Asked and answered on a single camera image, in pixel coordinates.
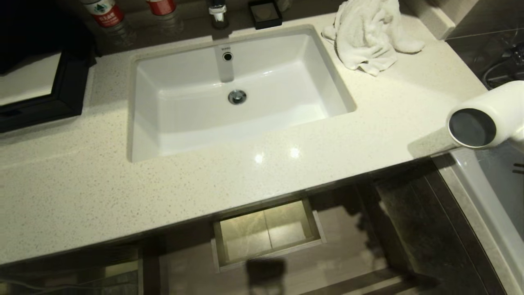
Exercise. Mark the open wooden drawer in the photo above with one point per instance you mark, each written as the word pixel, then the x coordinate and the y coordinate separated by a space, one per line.
pixel 266 233

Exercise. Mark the white rectangular sink basin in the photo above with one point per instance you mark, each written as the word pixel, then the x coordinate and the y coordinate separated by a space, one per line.
pixel 237 119

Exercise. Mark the chrome sink drain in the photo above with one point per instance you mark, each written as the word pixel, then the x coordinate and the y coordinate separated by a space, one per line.
pixel 237 96

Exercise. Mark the black square dish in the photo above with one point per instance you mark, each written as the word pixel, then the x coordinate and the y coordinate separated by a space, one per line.
pixel 265 14

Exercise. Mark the chrome faucet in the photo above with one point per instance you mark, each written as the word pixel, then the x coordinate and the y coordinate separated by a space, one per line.
pixel 217 12

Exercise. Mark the white crumpled towel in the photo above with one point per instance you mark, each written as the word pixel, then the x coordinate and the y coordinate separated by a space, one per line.
pixel 368 32

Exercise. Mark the water bottle red label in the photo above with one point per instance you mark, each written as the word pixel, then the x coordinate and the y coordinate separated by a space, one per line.
pixel 107 16
pixel 163 10

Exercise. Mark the black framed tray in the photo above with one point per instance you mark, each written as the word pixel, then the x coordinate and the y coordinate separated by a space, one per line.
pixel 67 94

